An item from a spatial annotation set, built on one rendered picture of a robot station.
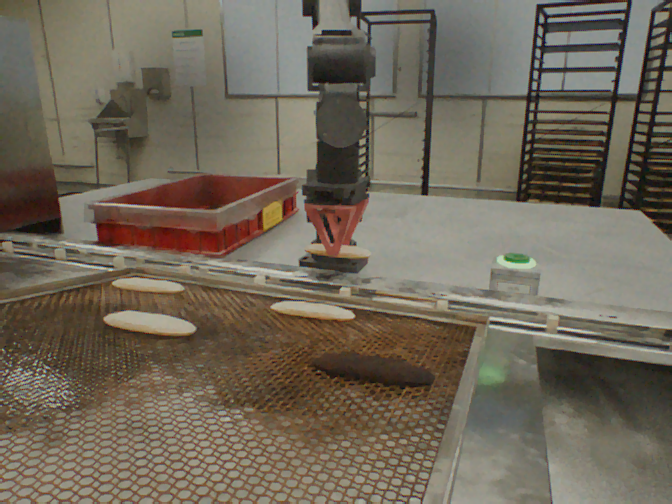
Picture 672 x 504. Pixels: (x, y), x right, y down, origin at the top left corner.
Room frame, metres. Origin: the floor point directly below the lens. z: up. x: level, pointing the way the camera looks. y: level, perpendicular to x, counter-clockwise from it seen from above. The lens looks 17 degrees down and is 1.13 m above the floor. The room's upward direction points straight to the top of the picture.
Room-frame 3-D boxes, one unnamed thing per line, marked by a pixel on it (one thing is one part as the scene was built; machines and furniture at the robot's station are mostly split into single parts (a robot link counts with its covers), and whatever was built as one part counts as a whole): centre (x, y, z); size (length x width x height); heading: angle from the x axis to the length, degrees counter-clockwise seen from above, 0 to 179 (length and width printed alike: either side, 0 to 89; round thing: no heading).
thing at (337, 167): (0.66, 0.00, 1.04); 0.10 x 0.07 x 0.07; 160
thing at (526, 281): (0.70, -0.27, 0.84); 0.08 x 0.08 x 0.11; 70
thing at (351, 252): (0.66, 0.00, 0.93); 0.10 x 0.04 x 0.01; 70
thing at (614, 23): (3.82, -1.76, 0.89); 0.60 x 0.59 x 1.78; 62
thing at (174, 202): (1.21, 0.32, 0.88); 0.49 x 0.34 x 0.10; 164
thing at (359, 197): (0.67, 0.00, 0.97); 0.07 x 0.07 x 0.09; 70
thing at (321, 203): (0.66, 0.00, 0.97); 0.07 x 0.07 x 0.09; 70
